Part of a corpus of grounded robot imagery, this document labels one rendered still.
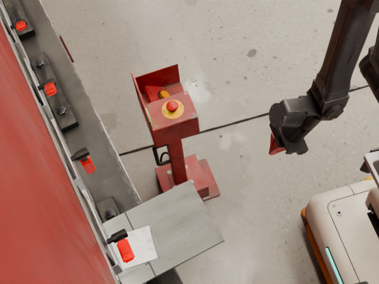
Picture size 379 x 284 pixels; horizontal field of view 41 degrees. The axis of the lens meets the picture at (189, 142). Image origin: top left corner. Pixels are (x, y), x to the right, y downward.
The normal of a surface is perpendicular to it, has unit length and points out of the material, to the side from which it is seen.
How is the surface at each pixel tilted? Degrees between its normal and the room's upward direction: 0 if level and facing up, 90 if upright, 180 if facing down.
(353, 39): 90
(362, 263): 0
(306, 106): 27
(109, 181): 0
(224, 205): 0
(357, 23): 90
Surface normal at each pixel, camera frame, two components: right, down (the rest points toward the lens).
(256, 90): -0.06, -0.45
